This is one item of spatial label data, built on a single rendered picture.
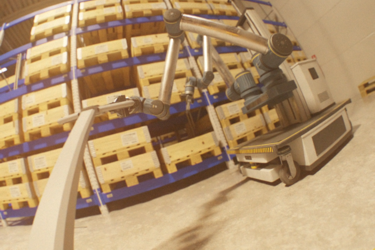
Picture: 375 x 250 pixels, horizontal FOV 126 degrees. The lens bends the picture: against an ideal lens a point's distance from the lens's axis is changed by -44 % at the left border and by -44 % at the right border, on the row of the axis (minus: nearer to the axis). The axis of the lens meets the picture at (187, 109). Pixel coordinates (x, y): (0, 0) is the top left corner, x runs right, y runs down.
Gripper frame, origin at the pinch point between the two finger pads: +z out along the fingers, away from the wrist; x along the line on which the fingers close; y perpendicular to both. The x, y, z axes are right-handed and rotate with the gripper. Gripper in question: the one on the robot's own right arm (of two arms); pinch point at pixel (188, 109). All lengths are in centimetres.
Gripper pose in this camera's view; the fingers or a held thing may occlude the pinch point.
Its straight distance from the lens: 182.1
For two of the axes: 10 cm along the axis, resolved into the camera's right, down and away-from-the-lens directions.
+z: -0.9, 9.5, -3.0
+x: -1.1, 2.9, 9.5
